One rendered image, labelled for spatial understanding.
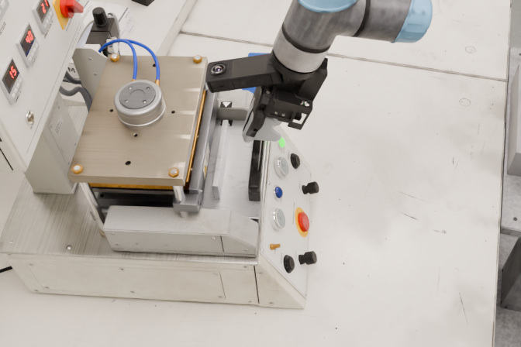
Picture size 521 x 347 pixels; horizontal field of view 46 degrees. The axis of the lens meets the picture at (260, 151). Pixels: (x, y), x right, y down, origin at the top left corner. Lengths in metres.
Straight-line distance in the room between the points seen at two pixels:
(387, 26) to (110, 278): 0.67
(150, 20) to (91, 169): 0.81
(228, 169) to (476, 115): 0.67
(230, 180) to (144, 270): 0.22
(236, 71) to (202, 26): 0.84
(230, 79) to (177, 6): 0.86
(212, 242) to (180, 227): 0.06
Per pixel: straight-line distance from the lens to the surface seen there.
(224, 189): 1.09
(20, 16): 0.94
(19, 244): 1.17
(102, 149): 1.00
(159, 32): 1.68
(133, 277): 1.17
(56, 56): 1.04
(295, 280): 1.18
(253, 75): 0.91
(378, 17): 0.85
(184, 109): 1.03
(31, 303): 1.32
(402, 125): 1.48
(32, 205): 1.21
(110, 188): 1.06
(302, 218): 1.24
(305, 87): 0.93
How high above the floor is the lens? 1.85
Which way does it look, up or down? 51 degrees down
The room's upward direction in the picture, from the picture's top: 5 degrees counter-clockwise
